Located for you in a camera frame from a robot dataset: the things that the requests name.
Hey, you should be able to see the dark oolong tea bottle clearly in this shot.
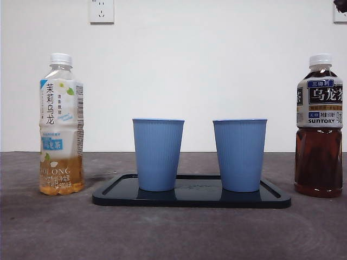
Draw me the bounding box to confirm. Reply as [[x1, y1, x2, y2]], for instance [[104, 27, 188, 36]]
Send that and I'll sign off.
[[294, 53, 344, 198]]

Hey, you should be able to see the jasmine oolong tea bottle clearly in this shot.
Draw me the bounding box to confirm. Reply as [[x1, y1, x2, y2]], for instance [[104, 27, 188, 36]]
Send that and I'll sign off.
[[38, 53, 85, 196]]

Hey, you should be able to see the blue ribbed cup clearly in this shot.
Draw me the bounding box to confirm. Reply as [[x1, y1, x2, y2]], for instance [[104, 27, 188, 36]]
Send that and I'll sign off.
[[213, 118, 269, 193], [132, 118, 185, 192]]

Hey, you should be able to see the dark rectangular tray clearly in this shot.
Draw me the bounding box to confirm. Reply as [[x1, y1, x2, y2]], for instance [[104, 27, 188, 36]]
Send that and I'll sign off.
[[92, 173, 292, 209]]

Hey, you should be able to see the white wall socket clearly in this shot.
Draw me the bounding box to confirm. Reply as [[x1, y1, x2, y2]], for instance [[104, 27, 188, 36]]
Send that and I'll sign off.
[[89, 0, 115, 25], [333, 0, 347, 23]]

